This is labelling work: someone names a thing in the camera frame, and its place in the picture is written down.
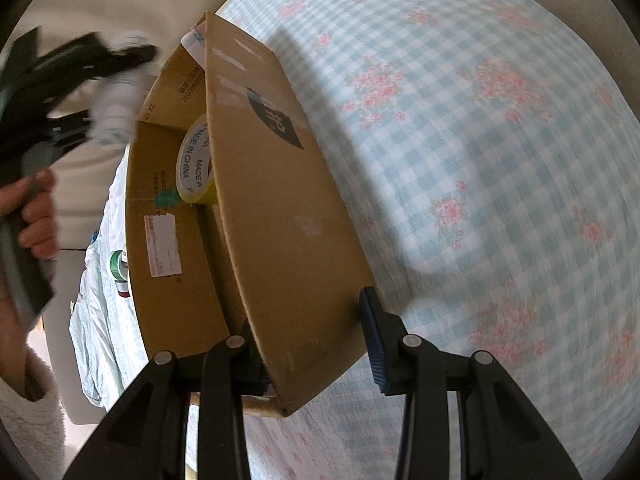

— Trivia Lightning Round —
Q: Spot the beige cloth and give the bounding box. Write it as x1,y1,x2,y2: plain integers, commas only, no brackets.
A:
15,0,231,251

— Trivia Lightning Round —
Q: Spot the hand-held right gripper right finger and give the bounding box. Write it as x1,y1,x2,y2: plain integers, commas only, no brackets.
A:
359,286,583,480

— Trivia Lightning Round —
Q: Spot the brown cardboard box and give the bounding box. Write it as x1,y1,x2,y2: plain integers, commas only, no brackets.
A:
124,10,383,418

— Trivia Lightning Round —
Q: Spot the checkered floral bed sheet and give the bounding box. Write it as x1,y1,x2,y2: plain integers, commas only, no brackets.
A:
187,0,640,480

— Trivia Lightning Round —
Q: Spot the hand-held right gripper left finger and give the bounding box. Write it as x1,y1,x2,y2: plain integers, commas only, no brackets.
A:
62,319,269,480

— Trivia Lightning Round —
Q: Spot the white object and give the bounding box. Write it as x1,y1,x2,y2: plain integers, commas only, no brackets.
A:
89,32,151,147

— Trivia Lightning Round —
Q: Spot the yellow tape roll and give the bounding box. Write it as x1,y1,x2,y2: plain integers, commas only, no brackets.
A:
176,112,218,206

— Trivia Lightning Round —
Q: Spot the white printed packet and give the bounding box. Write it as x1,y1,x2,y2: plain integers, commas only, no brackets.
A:
181,27,208,71

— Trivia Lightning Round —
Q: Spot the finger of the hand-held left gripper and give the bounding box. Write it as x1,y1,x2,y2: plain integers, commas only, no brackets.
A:
47,112,96,166
47,32,160,106

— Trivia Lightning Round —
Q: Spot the light blue quilt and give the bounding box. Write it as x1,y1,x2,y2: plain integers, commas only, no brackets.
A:
67,155,131,411

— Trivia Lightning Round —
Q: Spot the person's left hand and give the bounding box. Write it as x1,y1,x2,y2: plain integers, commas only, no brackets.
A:
0,169,60,261

